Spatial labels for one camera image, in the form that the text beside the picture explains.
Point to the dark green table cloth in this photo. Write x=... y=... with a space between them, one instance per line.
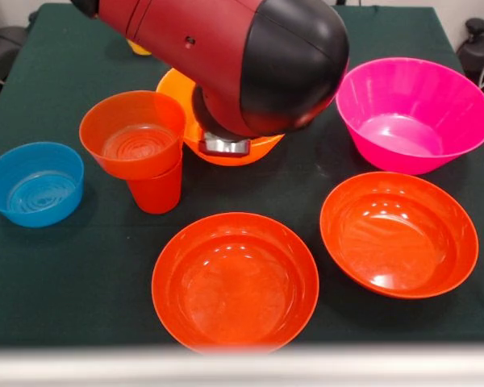
x=64 y=262

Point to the red cup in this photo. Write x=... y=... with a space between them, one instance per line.
x=157 y=197

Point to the large red bowl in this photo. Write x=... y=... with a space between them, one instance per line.
x=395 y=242
x=234 y=290

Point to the blue bowl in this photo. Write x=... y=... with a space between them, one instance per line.
x=36 y=193

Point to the yellow cup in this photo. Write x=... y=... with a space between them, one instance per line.
x=140 y=49

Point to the large orange bowl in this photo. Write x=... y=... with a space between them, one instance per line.
x=173 y=86

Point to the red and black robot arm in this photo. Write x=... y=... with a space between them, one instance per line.
x=246 y=48

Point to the small red bowl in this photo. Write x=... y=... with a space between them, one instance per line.
x=133 y=161

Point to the large pink bowl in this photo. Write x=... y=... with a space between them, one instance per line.
x=407 y=133

